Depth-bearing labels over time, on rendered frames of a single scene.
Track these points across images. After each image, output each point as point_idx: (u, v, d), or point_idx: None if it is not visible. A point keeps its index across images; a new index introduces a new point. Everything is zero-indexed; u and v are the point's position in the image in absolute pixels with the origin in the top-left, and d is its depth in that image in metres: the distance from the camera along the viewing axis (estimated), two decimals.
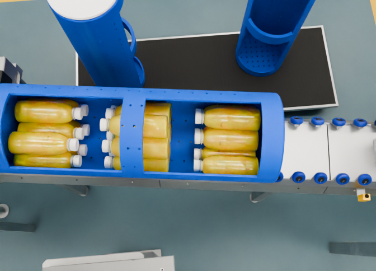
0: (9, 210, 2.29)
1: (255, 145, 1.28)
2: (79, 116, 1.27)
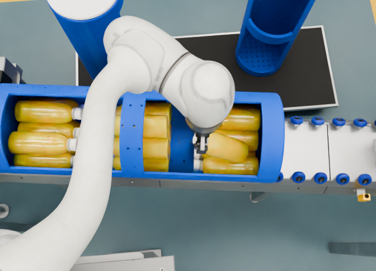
0: (9, 210, 2.29)
1: (255, 145, 1.28)
2: (79, 116, 1.27)
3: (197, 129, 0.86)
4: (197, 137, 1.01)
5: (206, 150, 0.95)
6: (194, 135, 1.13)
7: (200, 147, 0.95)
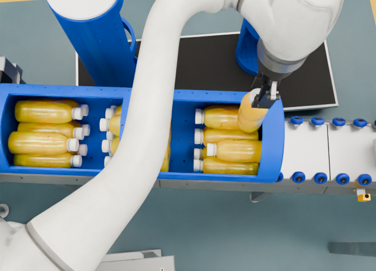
0: (9, 210, 2.29)
1: None
2: (79, 116, 1.27)
3: (277, 65, 0.68)
4: (261, 87, 0.83)
5: (277, 98, 0.77)
6: (207, 146, 1.26)
7: (270, 95, 0.77)
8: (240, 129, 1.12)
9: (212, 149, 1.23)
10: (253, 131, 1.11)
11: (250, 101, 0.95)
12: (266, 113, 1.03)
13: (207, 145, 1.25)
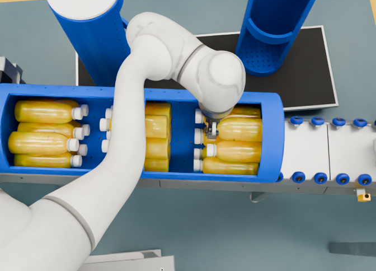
0: None
1: None
2: (79, 116, 1.27)
3: (210, 113, 0.95)
4: (208, 123, 1.10)
5: (217, 134, 1.04)
6: None
7: (211, 132, 1.04)
8: None
9: (212, 150, 1.23)
10: None
11: None
12: (241, 130, 1.19)
13: (207, 145, 1.25)
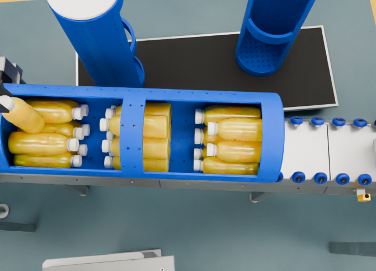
0: (9, 210, 2.29)
1: None
2: (79, 116, 1.27)
3: None
4: None
5: None
6: (207, 146, 1.26)
7: None
8: None
9: (212, 149, 1.23)
10: None
11: None
12: (242, 130, 1.19)
13: (207, 145, 1.25)
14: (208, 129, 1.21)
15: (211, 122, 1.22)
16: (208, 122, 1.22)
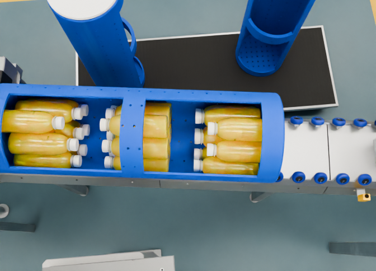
0: (9, 210, 2.29)
1: None
2: (79, 116, 1.27)
3: None
4: None
5: None
6: (207, 146, 1.26)
7: None
8: None
9: (212, 149, 1.23)
10: None
11: None
12: (242, 130, 1.19)
13: (207, 145, 1.25)
14: (208, 129, 1.21)
15: (211, 122, 1.22)
16: (208, 122, 1.22)
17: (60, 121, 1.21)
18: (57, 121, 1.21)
